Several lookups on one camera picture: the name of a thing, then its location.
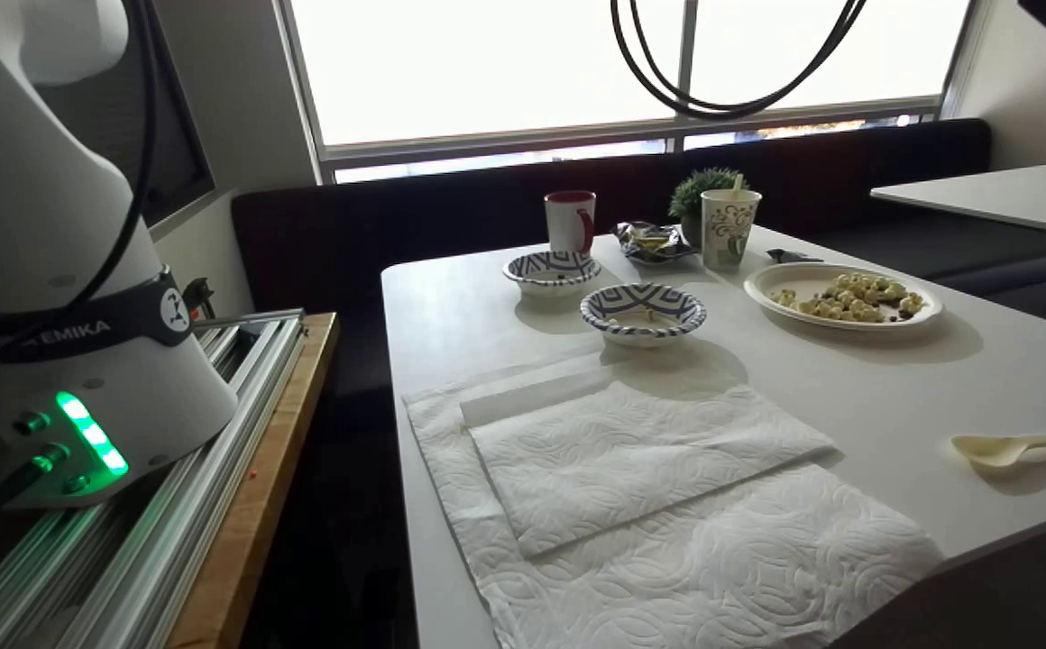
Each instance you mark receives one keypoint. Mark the white plastic spoon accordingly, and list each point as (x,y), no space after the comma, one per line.
(1005,449)

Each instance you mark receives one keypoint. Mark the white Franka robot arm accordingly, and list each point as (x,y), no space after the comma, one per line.
(56,227)

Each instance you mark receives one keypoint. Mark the white side table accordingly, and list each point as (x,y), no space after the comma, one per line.
(1005,195)

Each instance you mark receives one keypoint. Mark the popcorn snack food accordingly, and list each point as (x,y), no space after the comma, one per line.
(851,296)

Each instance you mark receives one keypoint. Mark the dark small utensil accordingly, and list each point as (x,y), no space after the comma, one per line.
(793,253)

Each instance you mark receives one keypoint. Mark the white plate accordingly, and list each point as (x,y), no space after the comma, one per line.
(776,287)

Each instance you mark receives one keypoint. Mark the patterned paper cup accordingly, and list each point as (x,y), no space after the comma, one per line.
(725,226)

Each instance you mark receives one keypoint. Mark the small green plant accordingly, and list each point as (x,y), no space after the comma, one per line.
(706,191)

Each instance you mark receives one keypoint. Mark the small metal dish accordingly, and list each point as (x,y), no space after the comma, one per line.
(651,241)

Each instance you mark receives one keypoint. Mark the large blue patterned bowl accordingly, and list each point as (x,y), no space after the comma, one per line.
(645,313)

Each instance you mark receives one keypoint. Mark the red and white mug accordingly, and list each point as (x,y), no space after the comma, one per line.
(571,223)

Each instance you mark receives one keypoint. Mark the small blue patterned bowl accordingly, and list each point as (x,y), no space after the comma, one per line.
(548,271)

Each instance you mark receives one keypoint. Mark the small folded paper towel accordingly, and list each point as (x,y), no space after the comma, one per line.
(634,462)

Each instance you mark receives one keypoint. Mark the large white paper towel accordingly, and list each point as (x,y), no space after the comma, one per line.
(717,580)

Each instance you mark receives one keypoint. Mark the dark bench sofa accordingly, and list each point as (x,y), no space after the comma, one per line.
(344,241)

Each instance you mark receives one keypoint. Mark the wooden board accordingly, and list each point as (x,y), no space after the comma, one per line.
(255,517)

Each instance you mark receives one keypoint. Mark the grey window frame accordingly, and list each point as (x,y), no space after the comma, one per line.
(683,130)

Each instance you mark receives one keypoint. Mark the dark wall panel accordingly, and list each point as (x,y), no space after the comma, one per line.
(167,130)

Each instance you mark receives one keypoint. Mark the aluminium rail frame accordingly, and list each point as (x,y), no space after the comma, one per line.
(128,541)

